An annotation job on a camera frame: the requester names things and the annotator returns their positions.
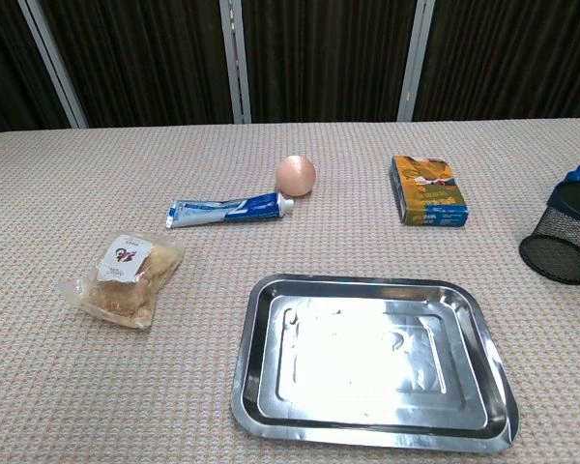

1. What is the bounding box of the black mesh pen holder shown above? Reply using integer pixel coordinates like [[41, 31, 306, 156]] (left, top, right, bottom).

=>
[[518, 179, 580, 286]]

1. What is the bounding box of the beige woven tablecloth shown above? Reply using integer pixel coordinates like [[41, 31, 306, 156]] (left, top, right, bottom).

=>
[[0, 117, 580, 464]]

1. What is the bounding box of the grey metal post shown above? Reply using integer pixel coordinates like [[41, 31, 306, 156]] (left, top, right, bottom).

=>
[[396, 0, 437, 123], [17, 0, 89, 130], [218, 0, 253, 125]]

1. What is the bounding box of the bread in clear plastic bag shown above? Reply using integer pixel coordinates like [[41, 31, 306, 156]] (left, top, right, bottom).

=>
[[56, 231, 187, 331]]

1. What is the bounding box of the yellow and blue box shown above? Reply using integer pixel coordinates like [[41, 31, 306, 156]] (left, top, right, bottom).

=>
[[390, 154, 469, 227]]

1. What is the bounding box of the silver rectangular metal tray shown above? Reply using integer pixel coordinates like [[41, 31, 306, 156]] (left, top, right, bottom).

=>
[[230, 274, 521, 454]]

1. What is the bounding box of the dark curtain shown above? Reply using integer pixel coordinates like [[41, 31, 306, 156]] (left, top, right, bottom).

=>
[[0, 0, 580, 138]]

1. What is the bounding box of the blue and white toothpaste tube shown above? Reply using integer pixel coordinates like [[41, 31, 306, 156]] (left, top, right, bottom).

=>
[[164, 191, 295, 230]]

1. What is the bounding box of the pink ball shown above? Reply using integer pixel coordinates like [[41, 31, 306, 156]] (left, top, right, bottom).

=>
[[275, 155, 317, 198]]

